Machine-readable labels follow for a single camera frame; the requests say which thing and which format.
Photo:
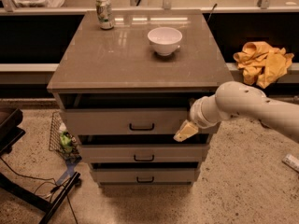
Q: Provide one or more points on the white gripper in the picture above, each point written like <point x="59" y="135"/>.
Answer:
<point x="196" y="114"/>

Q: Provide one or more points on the grey top drawer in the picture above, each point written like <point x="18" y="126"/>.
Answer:
<point x="124" y="120"/>

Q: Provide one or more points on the grey drawer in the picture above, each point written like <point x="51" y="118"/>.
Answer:
<point x="143" y="176"/>
<point x="143" y="153"/>
<point x="124" y="120"/>

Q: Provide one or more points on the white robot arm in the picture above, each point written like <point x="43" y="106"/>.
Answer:
<point x="233" y="100"/>

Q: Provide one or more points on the grey middle drawer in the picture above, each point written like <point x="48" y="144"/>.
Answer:
<point x="143" y="153"/>

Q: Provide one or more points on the grey drawer cabinet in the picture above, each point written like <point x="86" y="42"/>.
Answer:
<point x="118" y="68"/>

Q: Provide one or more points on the grey bottom drawer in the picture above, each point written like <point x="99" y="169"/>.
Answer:
<point x="143" y="176"/>

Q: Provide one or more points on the white ceramic bowl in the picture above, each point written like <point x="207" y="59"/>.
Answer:
<point x="164" y="40"/>

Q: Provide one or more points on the crumpled yellow cloth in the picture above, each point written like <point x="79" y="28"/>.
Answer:
<point x="262" y="64"/>

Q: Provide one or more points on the white box on floor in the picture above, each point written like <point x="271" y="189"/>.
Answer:
<point x="292" y="162"/>

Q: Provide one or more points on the blue tape on floor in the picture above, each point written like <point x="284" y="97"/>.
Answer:
<point x="70" y="170"/>

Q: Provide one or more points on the green bottle in basket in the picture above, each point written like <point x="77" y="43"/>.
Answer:
<point x="66" y="142"/>

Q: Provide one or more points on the green white soda can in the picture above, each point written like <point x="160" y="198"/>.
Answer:
<point x="104" y="14"/>

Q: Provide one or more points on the wire mesh basket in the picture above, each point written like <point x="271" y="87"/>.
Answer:
<point x="57" y="126"/>

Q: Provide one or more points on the black chair frame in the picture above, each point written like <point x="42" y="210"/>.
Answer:
<point x="31" y="165"/>

